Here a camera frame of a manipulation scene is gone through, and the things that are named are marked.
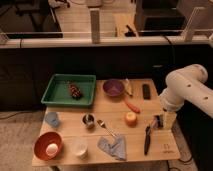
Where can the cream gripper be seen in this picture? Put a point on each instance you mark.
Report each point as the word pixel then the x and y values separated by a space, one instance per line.
pixel 168 120

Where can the dark grape bunch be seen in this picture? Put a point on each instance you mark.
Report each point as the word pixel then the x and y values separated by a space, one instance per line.
pixel 75 91

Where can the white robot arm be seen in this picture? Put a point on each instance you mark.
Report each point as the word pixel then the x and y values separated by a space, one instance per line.
pixel 186 84

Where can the small dark brush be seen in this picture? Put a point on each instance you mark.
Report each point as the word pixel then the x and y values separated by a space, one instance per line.
pixel 158 122

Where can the black rectangular block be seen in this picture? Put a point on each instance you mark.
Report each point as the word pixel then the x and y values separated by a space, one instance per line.
pixel 146 92

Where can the wooden table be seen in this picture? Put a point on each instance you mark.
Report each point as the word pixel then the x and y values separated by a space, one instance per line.
pixel 112 111

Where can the orange carrot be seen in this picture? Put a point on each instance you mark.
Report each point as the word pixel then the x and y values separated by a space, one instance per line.
pixel 131 106

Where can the banana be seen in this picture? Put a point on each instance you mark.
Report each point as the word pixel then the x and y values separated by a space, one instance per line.
pixel 128 87

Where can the blue grey cloth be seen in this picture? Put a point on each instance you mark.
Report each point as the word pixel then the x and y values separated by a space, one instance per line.
pixel 117 149

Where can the purple bowl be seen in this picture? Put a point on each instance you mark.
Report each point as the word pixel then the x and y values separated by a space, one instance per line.
pixel 113 87

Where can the metal fork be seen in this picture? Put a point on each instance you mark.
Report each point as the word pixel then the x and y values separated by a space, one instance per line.
pixel 102 124

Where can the small metal cup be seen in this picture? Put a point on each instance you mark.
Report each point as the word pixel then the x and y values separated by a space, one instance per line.
pixel 88 120

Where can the white plastic cup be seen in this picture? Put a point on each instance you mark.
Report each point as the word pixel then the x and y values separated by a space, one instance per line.
pixel 79 147

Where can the green plastic tray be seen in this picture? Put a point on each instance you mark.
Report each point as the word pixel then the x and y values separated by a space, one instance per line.
pixel 57 92

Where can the light blue cup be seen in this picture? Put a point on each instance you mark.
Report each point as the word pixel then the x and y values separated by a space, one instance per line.
pixel 52 119

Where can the white egg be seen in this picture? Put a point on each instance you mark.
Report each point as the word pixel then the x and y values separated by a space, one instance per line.
pixel 51 149

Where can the orange bowl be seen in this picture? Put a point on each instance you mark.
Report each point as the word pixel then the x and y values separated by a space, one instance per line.
pixel 43 141

